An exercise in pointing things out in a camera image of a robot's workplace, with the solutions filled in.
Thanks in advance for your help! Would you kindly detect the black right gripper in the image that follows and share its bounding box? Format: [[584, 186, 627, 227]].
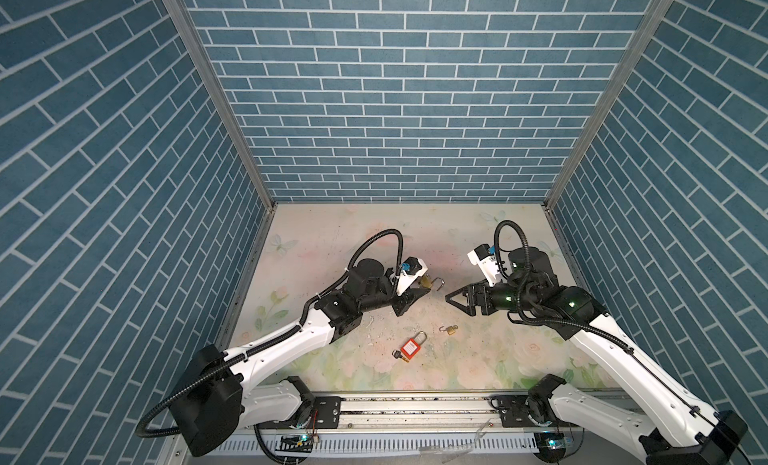
[[445, 276, 538, 313]]

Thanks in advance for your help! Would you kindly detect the brass padlock with key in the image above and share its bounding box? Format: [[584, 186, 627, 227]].
[[419, 275, 445, 292]]

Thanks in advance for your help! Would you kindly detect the red safety padlock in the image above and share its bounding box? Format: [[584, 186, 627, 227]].
[[398, 331, 428, 362]]

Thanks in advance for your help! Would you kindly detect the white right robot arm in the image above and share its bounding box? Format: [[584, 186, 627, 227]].
[[445, 244, 748, 464]]

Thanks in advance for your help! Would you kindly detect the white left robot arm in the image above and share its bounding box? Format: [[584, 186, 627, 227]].
[[170, 257, 430, 457]]

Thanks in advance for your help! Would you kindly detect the small brass padlock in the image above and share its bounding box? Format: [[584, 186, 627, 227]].
[[439, 325, 458, 335]]

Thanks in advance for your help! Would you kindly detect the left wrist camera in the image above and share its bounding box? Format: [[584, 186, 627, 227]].
[[393, 256, 428, 297]]

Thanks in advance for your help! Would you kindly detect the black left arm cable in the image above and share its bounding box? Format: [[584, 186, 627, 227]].
[[134, 228, 404, 439]]

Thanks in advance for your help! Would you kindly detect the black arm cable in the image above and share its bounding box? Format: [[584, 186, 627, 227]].
[[494, 219, 751, 465], [134, 228, 404, 439]]

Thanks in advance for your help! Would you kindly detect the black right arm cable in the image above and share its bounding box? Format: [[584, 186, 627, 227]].
[[494, 219, 751, 465]]

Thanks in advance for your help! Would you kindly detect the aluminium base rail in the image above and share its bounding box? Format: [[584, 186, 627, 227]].
[[154, 391, 688, 465]]

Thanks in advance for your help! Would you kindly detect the aluminium right corner post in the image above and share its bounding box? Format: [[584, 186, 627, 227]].
[[542, 0, 685, 211]]

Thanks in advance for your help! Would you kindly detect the aluminium corner post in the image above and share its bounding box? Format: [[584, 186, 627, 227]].
[[154, 0, 277, 212], [542, 0, 685, 211]]

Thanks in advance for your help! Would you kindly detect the aluminium left corner post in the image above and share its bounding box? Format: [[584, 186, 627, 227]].
[[154, 0, 277, 212]]

